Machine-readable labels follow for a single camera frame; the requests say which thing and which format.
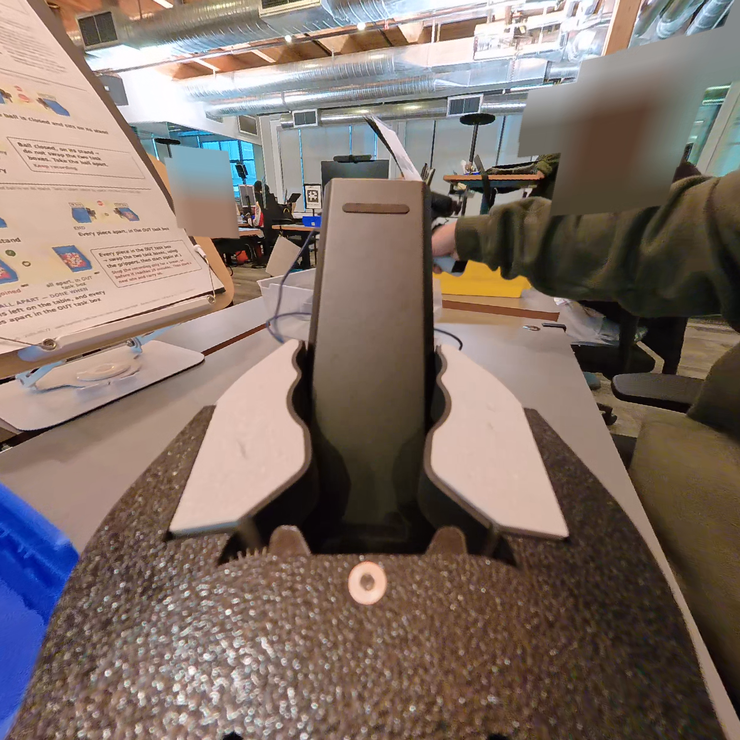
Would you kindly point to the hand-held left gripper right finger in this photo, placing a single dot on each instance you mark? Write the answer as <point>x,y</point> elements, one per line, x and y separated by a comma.
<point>497,462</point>

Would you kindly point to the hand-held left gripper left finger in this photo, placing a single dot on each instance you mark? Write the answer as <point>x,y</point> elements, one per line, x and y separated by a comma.
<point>243,462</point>

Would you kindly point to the dark stand panel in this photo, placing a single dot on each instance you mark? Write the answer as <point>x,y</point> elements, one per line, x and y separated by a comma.
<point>370,318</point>

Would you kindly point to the clear plastic bin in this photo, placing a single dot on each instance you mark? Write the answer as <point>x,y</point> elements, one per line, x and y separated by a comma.
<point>289,289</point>

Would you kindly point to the person's right forearm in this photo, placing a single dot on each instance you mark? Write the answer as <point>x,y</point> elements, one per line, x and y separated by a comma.
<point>578,254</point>

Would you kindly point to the grey desk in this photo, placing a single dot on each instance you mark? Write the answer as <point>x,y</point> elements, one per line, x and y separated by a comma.
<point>520,370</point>

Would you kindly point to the person's right hand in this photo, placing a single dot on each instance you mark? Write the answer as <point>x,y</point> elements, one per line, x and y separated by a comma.
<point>444,240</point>

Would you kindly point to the black floor lamp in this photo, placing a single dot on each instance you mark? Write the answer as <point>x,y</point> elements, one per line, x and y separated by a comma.
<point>477,124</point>

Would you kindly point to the yellow plastic bin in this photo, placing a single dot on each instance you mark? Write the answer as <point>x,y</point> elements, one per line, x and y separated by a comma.
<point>497,286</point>

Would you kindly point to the large black screen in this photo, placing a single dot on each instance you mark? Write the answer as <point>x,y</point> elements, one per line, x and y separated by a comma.
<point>352,170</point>

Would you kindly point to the rows of office desks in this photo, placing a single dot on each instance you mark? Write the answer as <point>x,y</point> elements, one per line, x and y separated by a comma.
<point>497,306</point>

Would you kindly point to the black and white marker sign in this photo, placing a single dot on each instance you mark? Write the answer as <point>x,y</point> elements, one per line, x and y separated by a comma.
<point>313,195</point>

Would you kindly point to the silver document stand base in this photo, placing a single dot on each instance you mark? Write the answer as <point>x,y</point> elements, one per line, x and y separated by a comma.
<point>144,370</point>

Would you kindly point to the silver ventilation ducts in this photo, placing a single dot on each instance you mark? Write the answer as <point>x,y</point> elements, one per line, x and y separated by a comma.
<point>347,75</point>

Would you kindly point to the grey panel board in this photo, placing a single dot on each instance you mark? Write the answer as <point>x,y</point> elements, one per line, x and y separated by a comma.
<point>286,257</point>

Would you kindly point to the black mesh office chair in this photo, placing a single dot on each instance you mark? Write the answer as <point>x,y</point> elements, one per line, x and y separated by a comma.
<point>653,390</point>

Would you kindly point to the instruction sheet on stand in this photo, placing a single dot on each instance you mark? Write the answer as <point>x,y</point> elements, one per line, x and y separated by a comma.
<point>224,283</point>

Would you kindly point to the person's green jacket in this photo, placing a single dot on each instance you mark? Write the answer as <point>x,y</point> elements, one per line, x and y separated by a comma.
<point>694,491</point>

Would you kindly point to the blue plastic bin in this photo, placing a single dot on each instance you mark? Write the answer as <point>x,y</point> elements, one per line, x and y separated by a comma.
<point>29,578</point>

